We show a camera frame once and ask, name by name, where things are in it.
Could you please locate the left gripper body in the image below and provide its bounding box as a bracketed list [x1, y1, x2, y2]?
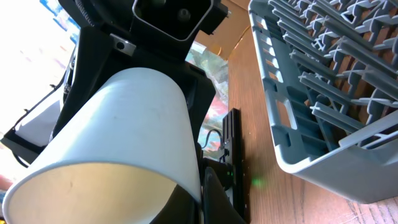
[52, 0, 228, 137]

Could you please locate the grey dish rack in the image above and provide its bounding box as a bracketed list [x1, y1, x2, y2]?
[248, 0, 397, 203]

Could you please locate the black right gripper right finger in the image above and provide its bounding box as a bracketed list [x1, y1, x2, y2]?
[203, 167, 246, 224]

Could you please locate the small white cup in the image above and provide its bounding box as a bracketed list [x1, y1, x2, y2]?
[2, 68, 201, 223]

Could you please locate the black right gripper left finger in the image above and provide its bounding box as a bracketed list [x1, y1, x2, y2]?
[150, 185, 199, 224]

